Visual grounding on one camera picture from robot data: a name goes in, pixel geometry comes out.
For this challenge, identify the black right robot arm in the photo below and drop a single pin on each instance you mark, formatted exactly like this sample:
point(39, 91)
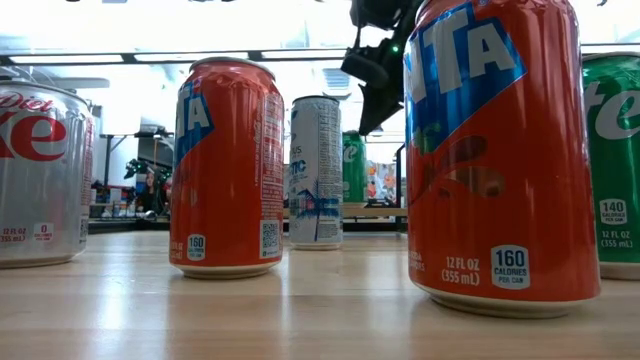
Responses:
point(380, 12)

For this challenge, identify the colourful patterned object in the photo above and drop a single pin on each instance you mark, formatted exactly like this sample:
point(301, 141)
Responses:
point(382, 182)

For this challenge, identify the white Celsius Arctic slim can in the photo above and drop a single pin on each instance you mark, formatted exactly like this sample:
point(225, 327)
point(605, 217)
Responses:
point(315, 175)

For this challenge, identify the background black robot arm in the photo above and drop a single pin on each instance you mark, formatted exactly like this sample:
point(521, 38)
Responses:
point(137, 167)

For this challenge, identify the orange Fanta can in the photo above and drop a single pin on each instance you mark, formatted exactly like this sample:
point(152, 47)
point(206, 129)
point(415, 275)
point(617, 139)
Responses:
point(500, 175)
point(225, 175)

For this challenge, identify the person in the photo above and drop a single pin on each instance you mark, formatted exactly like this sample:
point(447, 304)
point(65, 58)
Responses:
point(149, 192)

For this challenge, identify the black metal shelf stand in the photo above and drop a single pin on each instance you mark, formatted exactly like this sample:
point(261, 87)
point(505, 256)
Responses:
point(399, 190)

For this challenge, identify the ceiling air vent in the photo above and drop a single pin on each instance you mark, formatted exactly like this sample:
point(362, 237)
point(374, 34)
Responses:
point(331, 80)

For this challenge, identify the green Sprite can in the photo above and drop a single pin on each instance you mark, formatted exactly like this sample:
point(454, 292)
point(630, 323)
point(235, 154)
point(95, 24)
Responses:
point(615, 175)
point(354, 170)

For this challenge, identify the black table frame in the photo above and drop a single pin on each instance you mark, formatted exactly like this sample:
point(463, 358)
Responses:
point(115, 226)

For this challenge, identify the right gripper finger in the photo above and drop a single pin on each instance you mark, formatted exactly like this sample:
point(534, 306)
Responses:
point(377, 110)

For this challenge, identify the silver Diet Coke can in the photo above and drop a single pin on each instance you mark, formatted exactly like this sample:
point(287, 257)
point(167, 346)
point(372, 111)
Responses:
point(45, 175)

